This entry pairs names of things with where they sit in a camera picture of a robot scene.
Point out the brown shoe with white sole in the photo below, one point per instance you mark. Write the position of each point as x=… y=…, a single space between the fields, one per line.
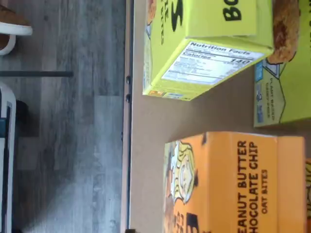
x=14 y=23
x=7 y=44

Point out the green Bobo's apple pie box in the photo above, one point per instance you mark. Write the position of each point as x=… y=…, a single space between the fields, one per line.
x=206 y=24
x=291 y=97

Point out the orange Bobo's peanut butter box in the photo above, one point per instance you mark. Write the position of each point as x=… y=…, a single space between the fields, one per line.
x=308 y=184
x=218 y=182

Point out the dark table with white rim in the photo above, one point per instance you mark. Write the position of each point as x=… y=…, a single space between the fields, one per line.
x=8 y=170

